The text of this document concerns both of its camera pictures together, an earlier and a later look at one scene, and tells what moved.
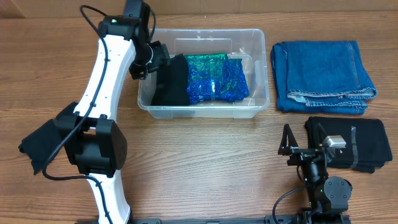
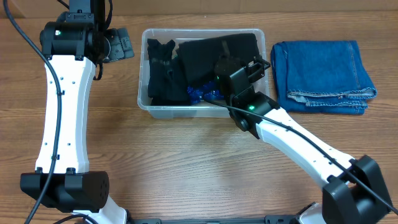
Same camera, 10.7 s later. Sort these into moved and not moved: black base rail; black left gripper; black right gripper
Moved: black left gripper; black right gripper
Not moved: black base rail
